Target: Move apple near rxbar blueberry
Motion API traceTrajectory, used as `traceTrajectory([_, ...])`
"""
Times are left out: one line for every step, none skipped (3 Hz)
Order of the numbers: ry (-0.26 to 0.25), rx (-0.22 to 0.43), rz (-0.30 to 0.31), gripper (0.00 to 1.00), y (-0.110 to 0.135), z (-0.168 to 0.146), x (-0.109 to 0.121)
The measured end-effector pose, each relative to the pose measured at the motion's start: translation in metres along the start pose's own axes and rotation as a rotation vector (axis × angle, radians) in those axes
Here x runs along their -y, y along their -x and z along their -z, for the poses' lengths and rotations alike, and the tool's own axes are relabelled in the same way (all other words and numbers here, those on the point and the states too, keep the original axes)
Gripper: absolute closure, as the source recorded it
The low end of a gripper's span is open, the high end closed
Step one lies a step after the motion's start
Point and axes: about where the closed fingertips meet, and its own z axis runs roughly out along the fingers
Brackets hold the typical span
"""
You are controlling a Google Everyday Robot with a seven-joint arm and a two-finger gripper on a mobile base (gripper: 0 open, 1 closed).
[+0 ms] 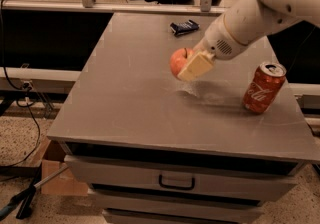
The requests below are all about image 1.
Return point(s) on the black handled grabber tool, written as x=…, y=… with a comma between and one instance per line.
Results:
x=18, y=198

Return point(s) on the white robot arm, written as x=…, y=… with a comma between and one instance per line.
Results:
x=237, y=28

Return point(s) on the red coca-cola can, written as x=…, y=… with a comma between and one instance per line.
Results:
x=267, y=81

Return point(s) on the black drawer handle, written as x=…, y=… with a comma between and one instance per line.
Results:
x=176, y=183

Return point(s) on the grey drawer cabinet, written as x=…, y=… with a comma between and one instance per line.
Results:
x=127, y=121

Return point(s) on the brown cardboard box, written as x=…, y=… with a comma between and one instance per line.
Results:
x=51, y=156

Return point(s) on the dark blue rxbar wrapper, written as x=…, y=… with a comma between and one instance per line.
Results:
x=186, y=27

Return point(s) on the red yellow apple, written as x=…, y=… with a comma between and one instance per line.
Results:
x=179, y=59

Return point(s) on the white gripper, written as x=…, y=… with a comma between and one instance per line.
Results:
x=218, y=44

